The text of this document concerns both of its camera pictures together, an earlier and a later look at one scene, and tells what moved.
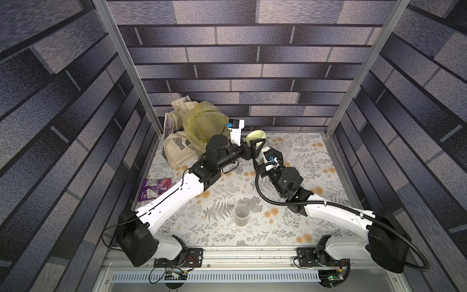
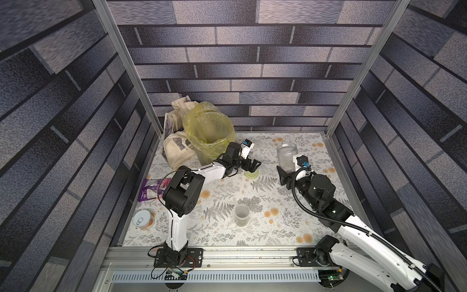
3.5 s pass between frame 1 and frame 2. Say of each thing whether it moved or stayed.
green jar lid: moved
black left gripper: moved
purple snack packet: stayed
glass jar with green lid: moved
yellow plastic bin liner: stayed
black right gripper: moved
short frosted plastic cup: stayed
